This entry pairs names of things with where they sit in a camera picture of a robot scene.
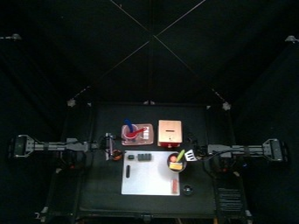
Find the yellow-green toy vegetable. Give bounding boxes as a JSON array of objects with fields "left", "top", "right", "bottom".
[{"left": 175, "top": 149, "right": 187, "bottom": 164}]

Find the white sliced toy block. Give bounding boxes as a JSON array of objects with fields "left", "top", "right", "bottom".
[{"left": 142, "top": 126, "right": 152, "bottom": 141}]

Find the white text warning label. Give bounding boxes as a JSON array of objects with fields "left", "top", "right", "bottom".
[{"left": 216, "top": 186, "right": 245, "bottom": 215}]

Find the metal bowl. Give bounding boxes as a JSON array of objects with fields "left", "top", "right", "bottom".
[{"left": 167, "top": 152, "right": 188, "bottom": 173}]

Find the yellow ridged toy piece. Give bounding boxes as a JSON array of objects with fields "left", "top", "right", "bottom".
[{"left": 168, "top": 162, "right": 184, "bottom": 172}]

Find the red drawer with wooden knob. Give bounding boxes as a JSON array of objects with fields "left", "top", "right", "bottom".
[{"left": 159, "top": 142, "right": 183, "bottom": 149}]

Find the red plastic cup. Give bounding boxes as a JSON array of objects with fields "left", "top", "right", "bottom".
[{"left": 120, "top": 124, "right": 140, "bottom": 141}]

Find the grey vertical frame pole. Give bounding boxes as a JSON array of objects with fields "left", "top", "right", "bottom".
[{"left": 148, "top": 0, "right": 156, "bottom": 103}]

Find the small black round knob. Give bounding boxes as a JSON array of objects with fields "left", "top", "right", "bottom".
[{"left": 182, "top": 185, "right": 195, "bottom": 197}]

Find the white plastic cutting board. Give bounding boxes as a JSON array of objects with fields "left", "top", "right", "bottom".
[{"left": 120, "top": 150, "right": 182, "bottom": 197}]

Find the wooden box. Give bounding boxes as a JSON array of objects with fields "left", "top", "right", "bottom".
[{"left": 156, "top": 119, "right": 183, "bottom": 149}]

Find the blue plastic utensil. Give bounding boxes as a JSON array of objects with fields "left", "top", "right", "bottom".
[{"left": 124, "top": 117, "right": 136, "bottom": 132}]

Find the red plastic spoon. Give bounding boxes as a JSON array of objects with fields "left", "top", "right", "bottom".
[{"left": 126, "top": 127, "right": 147, "bottom": 138}]

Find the thin diagonal brace wire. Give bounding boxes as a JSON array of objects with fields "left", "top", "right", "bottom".
[
  {"left": 70, "top": 0, "right": 208, "bottom": 102},
  {"left": 107, "top": 0, "right": 228, "bottom": 105}
]

